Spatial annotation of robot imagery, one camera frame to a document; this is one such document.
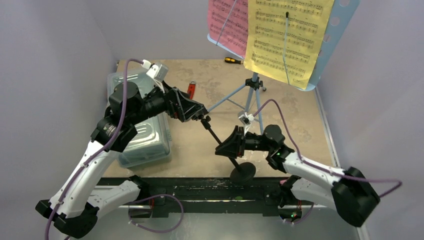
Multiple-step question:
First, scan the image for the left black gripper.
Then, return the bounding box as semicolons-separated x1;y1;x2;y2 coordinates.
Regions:
127;78;203;125

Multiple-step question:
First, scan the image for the black yellow screwdriver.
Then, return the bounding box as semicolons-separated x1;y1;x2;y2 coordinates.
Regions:
224;57;244;65

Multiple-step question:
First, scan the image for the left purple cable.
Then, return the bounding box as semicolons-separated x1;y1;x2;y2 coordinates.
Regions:
44;58;184;240

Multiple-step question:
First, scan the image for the pink sheet music page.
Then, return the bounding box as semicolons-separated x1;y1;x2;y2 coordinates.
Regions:
207;0;248;59

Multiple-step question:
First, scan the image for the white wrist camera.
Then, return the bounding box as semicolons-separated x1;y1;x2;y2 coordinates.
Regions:
141;59;169;93
237;110;255;135

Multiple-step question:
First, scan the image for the blue perforated music stand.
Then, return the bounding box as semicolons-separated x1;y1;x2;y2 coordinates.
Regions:
207;0;359;112

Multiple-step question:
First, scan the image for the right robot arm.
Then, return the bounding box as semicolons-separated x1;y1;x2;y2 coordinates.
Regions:
215;124;381;228

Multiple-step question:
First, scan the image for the black microphone stand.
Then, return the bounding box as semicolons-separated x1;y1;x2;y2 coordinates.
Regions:
198;115;256;185

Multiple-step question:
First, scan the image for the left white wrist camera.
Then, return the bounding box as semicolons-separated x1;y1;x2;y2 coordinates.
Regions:
141;59;169;93

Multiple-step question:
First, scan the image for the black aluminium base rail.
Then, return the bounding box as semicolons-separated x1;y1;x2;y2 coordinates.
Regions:
67;177;362;220

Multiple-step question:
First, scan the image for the clear plastic storage box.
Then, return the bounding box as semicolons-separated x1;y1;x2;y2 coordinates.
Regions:
107;68;172;168

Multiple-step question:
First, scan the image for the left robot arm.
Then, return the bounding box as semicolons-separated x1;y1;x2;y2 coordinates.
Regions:
35;81;208;239

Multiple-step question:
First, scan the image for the yellow sheet music page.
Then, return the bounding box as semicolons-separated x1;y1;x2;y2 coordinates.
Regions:
243;0;335;90

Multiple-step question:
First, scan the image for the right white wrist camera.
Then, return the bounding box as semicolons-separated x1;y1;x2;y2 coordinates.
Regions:
237;110;255;135

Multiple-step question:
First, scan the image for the red handled adjustable wrench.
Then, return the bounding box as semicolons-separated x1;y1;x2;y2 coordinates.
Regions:
187;80;197;100

